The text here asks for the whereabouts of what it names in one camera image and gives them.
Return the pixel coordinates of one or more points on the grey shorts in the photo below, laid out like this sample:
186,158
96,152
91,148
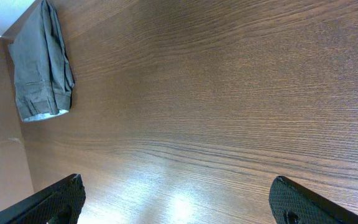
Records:
42,75

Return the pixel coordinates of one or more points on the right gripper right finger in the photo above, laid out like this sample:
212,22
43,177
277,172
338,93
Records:
292,203

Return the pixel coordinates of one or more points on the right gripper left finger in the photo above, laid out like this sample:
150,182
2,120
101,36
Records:
60,202

